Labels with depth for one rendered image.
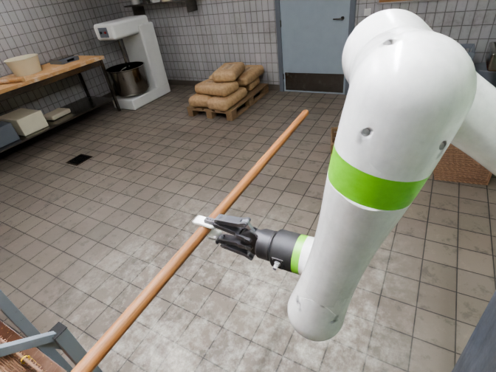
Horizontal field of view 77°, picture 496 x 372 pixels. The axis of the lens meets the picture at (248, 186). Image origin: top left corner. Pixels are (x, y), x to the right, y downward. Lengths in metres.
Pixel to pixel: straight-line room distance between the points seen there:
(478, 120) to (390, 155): 0.24
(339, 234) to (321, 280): 0.11
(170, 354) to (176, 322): 0.20
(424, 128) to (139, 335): 2.06
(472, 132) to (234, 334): 1.73
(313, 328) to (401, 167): 0.35
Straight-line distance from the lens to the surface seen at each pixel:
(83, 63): 5.55
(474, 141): 0.59
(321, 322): 0.60
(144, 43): 6.00
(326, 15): 4.98
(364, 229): 0.42
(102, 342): 0.72
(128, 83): 5.74
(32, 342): 1.12
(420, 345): 2.09
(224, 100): 4.51
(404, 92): 0.33
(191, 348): 2.06
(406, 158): 0.36
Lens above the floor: 1.76
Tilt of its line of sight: 35 degrees down
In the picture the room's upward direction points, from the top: 8 degrees counter-clockwise
